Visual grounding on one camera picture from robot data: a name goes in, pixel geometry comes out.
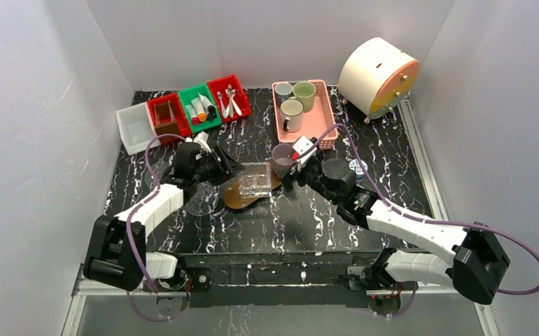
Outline clear textured square holder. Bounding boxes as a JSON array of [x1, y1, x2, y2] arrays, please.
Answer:
[[238, 162, 272, 198]]

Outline purple mug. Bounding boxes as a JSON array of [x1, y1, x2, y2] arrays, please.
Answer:
[[270, 143, 295, 179]]

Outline white ribbed mug black rim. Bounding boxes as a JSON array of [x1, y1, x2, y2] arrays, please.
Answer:
[[278, 98, 304, 132]]

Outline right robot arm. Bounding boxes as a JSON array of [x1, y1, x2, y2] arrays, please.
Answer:
[[281, 157, 510, 305]]

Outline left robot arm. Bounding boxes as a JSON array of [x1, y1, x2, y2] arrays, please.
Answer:
[[83, 142, 245, 292]]

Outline brown oval wooden tray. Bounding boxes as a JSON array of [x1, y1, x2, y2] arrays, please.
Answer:
[[223, 172, 282, 211]]

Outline pink cap toothpaste tube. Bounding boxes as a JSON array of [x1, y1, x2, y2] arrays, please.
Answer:
[[185, 104, 200, 126]]

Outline white toothbrush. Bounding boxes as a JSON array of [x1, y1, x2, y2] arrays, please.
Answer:
[[216, 91, 228, 119], [226, 85, 234, 118], [232, 89, 242, 117]]

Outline black cap toothpaste tube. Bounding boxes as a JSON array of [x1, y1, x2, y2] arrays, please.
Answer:
[[198, 93, 216, 121]]

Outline orange cap toothpaste tube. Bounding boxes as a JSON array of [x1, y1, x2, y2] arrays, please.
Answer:
[[191, 98, 207, 123]]

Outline left red plastic bin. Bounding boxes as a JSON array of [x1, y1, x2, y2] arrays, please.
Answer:
[[147, 92, 192, 137]]

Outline red plastic bin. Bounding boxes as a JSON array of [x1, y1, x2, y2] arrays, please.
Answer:
[[147, 92, 192, 137], [206, 74, 251, 123]]

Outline pink perforated basket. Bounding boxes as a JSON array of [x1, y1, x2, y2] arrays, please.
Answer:
[[272, 79, 335, 144]]

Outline brown wooden holder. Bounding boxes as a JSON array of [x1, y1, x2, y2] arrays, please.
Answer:
[[154, 101, 181, 136]]

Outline right red plastic bin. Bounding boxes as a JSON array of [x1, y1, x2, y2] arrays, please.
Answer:
[[206, 74, 251, 123]]

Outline green plastic bin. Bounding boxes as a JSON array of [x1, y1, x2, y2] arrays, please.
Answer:
[[178, 83, 222, 134]]

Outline white plastic bin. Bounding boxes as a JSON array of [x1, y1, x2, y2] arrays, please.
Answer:
[[115, 102, 157, 155]]

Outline green mug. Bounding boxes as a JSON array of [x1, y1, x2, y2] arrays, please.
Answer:
[[293, 80, 316, 113]]

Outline grey mug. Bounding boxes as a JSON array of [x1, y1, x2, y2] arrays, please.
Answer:
[[274, 82, 293, 106]]

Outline white cylindrical appliance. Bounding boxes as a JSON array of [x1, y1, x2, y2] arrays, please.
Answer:
[[338, 37, 421, 123]]

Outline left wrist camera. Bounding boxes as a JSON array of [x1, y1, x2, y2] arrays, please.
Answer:
[[191, 132, 211, 153]]

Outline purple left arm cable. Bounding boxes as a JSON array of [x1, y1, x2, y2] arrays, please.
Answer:
[[125, 133, 192, 323]]

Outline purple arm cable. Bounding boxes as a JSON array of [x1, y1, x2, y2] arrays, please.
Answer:
[[306, 122, 539, 319], [125, 133, 192, 323]]

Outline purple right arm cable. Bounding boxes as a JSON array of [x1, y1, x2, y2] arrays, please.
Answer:
[[306, 122, 539, 319]]

